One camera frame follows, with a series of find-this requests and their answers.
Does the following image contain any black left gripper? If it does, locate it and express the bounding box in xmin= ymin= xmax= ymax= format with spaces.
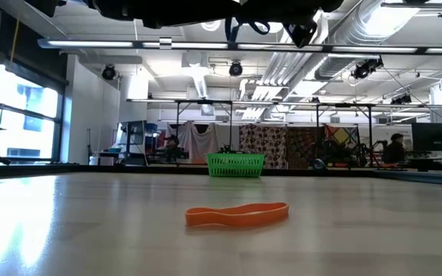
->
xmin=90 ymin=0 xmax=245 ymax=30

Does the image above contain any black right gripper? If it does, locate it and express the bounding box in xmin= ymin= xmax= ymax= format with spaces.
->
xmin=239 ymin=0 xmax=345 ymax=25

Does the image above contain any orange rubber band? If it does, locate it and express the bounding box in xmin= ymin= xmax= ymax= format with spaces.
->
xmin=185 ymin=202 xmax=290 ymax=228

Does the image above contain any ceiling light strip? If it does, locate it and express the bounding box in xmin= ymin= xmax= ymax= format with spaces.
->
xmin=38 ymin=38 xmax=229 ymax=50
xmin=330 ymin=46 xmax=418 ymax=54

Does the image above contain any black ceiling spotlight cluster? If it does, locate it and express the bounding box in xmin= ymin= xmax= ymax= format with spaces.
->
xmin=351 ymin=57 xmax=385 ymax=81
xmin=390 ymin=94 xmax=414 ymax=106

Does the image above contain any brown dotted cloth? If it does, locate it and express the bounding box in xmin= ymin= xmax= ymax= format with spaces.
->
xmin=239 ymin=123 xmax=288 ymax=169

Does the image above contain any white hanging sheet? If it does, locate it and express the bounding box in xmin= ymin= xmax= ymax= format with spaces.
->
xmin=163 ymin=120 xmax=222 ymax=162

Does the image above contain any dark patterned cloth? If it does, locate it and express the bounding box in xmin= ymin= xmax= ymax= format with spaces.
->
xmin=285 ymin=126 xmax=326 ymax=169

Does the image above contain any person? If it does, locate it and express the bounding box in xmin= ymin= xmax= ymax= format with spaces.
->
xmin=161 ymin=133 xmax=186 ymax=162
xmin=381 ymin=132 xmax=408 ymax=165

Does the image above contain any monitor on stand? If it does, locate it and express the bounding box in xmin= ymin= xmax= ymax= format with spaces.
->
xmin=119 ymin=120 xmax=148 ymax=166

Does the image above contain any green plastic basket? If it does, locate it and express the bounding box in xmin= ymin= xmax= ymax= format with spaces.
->
xmin=206 ymin=153 xmax=266 ymax=178

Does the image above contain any black flat monitor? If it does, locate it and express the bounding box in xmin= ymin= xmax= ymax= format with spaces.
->
xmin=411 ymin=122 xmax=442 ymax=153

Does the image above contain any large window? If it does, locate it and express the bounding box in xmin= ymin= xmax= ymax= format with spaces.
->
xmin=0 ymin=64 xmax=67 ymax=162

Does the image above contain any white ring light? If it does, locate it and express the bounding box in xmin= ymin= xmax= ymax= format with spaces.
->
xmin=200 ymin=19 xmax=223 ymax=33

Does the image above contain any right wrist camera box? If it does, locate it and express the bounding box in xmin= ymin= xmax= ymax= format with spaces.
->
xmin=283 ymin=21 xmax=318 ymax=50

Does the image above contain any black hanging camera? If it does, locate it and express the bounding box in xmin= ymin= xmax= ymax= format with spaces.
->
xmin=101 ymin=64 xmax=117 ymax=81
xmin=228 ymin=60 xmax=244 ymax=77

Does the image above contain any silver air duct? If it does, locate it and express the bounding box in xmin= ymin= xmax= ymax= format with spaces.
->
xmin=315 ymin=0 xmax=421 ymax=81

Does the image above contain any black aluminium table frame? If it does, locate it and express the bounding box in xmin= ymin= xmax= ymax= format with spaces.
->
xmin=0 ymin=163 xmax=442 ymax=189

